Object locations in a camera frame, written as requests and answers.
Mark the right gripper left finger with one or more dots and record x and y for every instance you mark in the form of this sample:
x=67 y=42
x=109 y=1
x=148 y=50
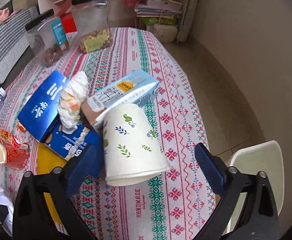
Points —
x=32 y=219

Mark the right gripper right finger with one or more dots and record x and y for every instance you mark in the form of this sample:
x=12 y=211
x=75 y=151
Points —
x=258 y=218

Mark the red instant noodle cup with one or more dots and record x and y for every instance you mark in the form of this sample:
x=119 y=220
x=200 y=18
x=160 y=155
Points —
x=13 y=153

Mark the tissue with stains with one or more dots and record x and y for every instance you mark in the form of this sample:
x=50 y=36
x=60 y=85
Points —
x=71 y=98

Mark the white paper cup leaf print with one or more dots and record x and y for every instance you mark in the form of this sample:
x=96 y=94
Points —
x=132 y=151

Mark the white trash bin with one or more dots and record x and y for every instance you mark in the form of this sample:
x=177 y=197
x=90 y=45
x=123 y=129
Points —
x=265 y=160

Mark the crumpled white paper ball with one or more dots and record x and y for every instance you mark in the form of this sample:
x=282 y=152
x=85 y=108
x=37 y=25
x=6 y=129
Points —
x=5 y=200

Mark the yellow plastic bag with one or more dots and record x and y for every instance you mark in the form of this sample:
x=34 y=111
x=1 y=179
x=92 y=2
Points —
x=46 y=161

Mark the patterned tablecloth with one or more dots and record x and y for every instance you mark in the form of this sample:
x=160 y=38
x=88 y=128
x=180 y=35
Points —
x=172 y=205

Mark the blue snack wrapper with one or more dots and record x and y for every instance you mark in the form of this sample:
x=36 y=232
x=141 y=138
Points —
x=72 y=145

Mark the dark blue carton box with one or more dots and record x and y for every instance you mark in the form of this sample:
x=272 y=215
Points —
x=40 y=114

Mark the grey sofa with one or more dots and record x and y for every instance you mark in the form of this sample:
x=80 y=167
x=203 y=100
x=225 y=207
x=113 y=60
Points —
x=14 y=62

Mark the light blue milk carton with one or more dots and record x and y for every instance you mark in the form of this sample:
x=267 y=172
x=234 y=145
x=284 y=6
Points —
x=137 y=87

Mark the grey striped sofa cover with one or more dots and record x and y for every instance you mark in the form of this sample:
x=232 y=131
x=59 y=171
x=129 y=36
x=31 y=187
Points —
x=13 y=30

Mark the jar with walnuts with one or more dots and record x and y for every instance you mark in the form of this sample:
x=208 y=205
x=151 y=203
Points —
x=47 y=38

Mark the red gift box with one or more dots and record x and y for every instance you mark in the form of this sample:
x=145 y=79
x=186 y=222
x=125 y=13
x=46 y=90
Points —
x=68 y=23

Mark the pink pig plush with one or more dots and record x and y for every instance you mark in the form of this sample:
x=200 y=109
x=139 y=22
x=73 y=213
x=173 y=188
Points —
x=4 y=14

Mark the jar with mixed nuts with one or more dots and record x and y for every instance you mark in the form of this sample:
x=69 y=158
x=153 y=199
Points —
x=91 y=18

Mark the pile of books and papers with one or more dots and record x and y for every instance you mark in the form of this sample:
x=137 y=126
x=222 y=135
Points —
x=165 y=12

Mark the beige curtain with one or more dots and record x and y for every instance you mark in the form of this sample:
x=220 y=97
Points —
x=188 y=7

